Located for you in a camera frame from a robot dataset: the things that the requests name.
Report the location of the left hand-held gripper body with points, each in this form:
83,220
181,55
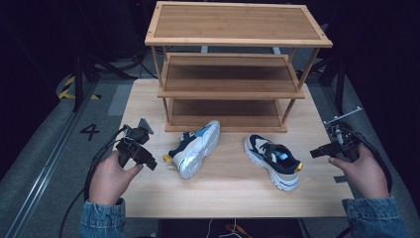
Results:
132,147

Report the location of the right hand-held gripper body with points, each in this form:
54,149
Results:
345,142

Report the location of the white and navy sneaker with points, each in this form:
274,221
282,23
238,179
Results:
277,162
194,152

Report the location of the wooden three-tier shoe rack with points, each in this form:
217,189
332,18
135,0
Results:
231,23

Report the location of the person's right hand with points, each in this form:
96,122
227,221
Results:
366,175

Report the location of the person's left hand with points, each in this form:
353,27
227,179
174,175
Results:
109,180

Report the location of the grey tape piece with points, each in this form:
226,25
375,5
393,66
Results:
340,179

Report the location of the black metal stand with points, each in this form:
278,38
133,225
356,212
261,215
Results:
340,82
78,82

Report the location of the yellow and black striped tape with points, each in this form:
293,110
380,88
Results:
67,86

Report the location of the orange tool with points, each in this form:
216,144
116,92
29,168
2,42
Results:
236,229

